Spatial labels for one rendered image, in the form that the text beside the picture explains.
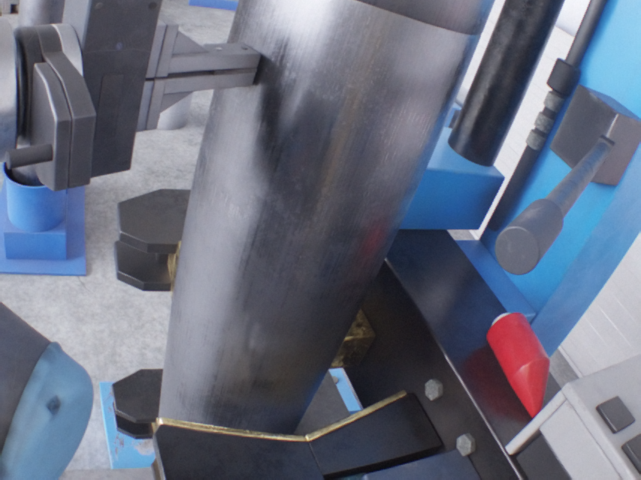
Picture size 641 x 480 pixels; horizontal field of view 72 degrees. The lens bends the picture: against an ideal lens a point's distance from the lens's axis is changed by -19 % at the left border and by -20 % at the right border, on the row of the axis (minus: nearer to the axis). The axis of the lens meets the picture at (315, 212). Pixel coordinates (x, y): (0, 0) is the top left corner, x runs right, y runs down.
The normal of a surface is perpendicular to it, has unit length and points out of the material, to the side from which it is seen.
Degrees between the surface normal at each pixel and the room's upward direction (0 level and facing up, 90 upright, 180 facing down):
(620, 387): 0
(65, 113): 23
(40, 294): 0
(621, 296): 90
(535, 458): 90
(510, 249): 90
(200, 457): 0
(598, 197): 90
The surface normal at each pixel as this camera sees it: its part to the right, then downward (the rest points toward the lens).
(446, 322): 0.29, -0.80
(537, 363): 0.17, -0.21
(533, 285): -0.90, -0.03
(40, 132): -0.70, 0.20
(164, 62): 0.65, 0.57
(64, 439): 0.91, 0.42
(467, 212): 0.34, 0.60
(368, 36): -0.06, 0.54
